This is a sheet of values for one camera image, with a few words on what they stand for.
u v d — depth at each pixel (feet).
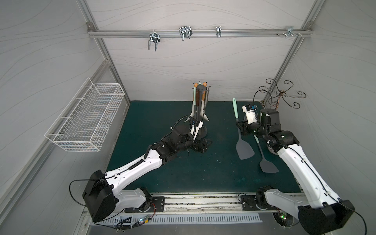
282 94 2.69
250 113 2.13
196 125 2.10
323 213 1.19
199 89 2.37
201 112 2.94
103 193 1.26
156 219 2.30
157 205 2.40
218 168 2.83
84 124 2.25
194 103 2.57
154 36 2.56
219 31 2.57
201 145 2.12
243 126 2.10
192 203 2.47
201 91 2.37
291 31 2.51
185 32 2.51
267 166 2.86
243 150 2.41
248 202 2.40
